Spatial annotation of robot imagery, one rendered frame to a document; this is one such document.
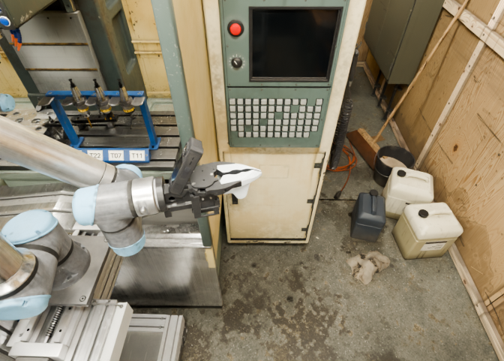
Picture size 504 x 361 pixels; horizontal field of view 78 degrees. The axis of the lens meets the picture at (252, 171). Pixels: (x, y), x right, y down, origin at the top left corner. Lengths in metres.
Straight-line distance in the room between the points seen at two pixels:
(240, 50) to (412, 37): 2.06
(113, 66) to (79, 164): 1.59
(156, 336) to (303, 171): 1.20
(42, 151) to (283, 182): 1.31
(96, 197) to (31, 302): 0.32
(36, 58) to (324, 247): 2.29
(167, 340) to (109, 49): 1.73
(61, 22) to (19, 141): 1.56
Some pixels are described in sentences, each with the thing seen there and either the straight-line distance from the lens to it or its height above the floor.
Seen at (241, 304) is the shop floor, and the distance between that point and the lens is 2.19.
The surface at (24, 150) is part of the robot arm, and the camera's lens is 0.74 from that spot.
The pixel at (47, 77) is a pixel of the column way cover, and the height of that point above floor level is 1.01.
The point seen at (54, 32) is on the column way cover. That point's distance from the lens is 2.30.
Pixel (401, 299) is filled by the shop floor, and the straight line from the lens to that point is 2.41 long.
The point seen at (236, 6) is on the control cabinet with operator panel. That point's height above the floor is 1.67.
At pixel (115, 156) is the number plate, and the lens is 1.78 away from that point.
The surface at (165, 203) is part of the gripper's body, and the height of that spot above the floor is 1.56.
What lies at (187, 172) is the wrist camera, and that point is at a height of 1.62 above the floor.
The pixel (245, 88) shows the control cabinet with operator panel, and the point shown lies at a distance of 1.34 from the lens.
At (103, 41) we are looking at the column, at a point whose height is 1.24.
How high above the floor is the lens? 2.04
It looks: 46 degrees down
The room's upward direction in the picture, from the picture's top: straight up
